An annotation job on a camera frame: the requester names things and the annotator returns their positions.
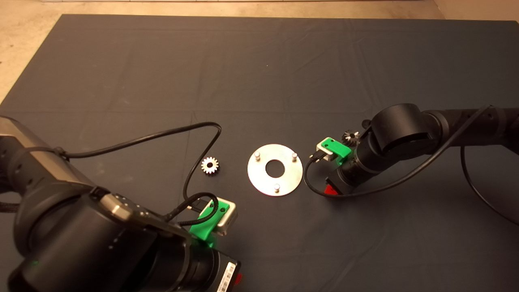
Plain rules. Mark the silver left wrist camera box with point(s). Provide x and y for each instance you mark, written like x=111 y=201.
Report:
x=229 y=221

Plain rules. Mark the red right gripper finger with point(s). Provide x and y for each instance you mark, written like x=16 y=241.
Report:
x=331 y=190

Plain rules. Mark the green right camera mount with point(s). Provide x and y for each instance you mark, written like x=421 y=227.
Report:
x=338 y=148

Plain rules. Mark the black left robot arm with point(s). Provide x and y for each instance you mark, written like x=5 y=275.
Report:
x=81 y=243

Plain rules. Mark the round metal carrier plate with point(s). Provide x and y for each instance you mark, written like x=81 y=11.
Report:
x=259 y=178

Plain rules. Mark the steel planetary gear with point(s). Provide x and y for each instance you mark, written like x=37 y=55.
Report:
x=213 y=168
x=347 y=134

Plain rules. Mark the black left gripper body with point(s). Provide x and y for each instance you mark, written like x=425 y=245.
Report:
x=209 y=271

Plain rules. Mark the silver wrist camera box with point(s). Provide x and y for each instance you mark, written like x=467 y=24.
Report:
x=229 y=221
x=329 y=156

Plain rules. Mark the dark grey table cloth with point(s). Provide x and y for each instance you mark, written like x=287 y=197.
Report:
x=284 y=73

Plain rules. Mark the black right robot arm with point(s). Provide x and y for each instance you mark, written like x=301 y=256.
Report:
x=401 y=129

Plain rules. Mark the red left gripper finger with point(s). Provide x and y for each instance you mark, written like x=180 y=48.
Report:
x=239 y=278

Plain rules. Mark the green left camera mount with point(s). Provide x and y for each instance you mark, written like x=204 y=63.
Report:
x=204 y=229

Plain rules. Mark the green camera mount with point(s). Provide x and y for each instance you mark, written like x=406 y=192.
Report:
x=338 y=148
x=204 y=229

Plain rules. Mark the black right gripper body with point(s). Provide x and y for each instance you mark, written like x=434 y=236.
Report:
x=346 y=178

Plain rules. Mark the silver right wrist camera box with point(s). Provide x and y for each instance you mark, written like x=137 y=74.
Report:
x=329 y=156

